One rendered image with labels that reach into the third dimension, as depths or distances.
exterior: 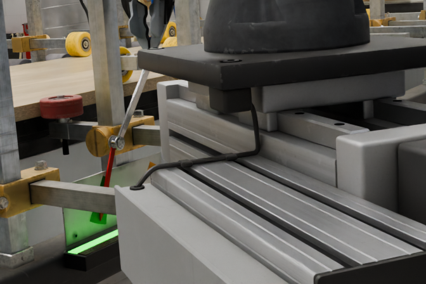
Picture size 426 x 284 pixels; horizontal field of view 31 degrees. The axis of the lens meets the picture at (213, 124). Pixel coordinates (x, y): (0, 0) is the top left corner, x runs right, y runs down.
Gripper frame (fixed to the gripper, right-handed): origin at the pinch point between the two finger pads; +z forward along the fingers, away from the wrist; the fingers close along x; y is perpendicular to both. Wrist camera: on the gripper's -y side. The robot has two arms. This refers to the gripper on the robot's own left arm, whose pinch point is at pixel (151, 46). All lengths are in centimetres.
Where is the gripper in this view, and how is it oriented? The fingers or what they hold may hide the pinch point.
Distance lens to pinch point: 131.7
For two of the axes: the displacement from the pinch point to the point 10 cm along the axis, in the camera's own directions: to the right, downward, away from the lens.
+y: -2.3, 1.6, -9.6
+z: 0.5, 9.9, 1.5
